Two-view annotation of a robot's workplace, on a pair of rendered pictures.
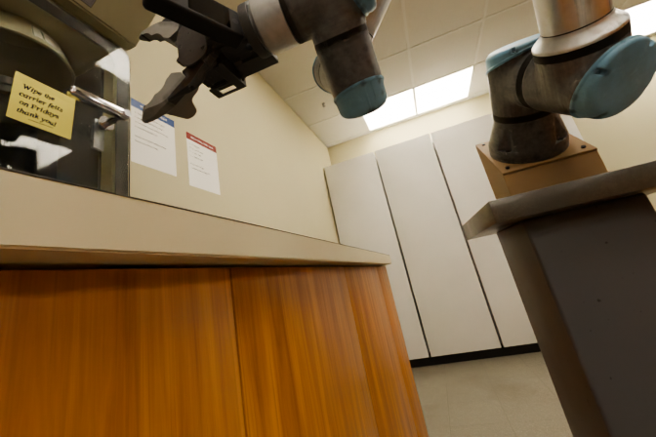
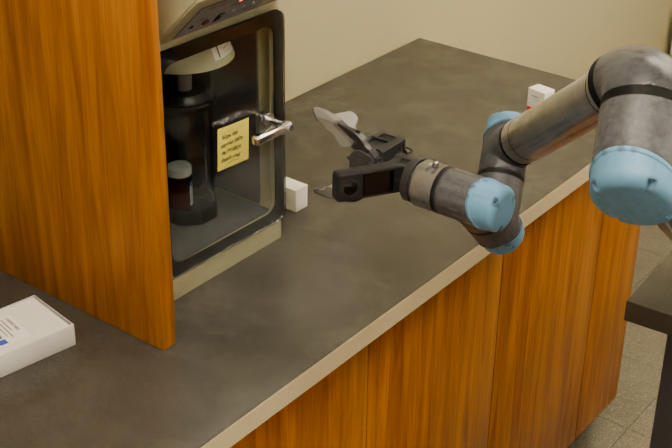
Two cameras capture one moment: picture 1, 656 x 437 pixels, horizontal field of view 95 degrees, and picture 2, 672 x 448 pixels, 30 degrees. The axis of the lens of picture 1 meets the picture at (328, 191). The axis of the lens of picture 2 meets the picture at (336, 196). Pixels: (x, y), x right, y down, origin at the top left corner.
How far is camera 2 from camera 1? 1.88 m
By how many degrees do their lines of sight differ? 49
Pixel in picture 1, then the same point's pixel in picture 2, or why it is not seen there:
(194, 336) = (348, 373)
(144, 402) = (329, 403)
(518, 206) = (648, 318)
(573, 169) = not seen: outside the picture
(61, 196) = (315, 368)
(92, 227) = (322, 372)
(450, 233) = not seen: outside the picture
